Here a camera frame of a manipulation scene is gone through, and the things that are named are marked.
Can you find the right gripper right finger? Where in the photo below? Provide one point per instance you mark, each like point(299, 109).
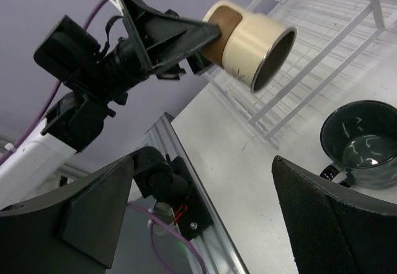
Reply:
point(331, 228)

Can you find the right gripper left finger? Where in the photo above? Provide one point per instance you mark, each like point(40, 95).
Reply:
point(72, 229)

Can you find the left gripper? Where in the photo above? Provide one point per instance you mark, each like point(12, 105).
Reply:
point(157, 41)

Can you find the cream white cup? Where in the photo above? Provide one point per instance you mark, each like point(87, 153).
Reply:
point(252, 47)

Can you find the dark green mug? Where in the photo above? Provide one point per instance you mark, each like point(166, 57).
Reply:
point(360, 139)

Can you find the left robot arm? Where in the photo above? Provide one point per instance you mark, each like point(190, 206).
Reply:
point(97, 75)

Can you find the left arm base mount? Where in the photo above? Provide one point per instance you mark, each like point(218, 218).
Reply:
point(169, 181)

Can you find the aluminium mounting rail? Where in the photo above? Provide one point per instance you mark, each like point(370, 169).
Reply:
point(76, 228)

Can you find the white wire dish rack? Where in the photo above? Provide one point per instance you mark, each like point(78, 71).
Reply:
point(330, 35)

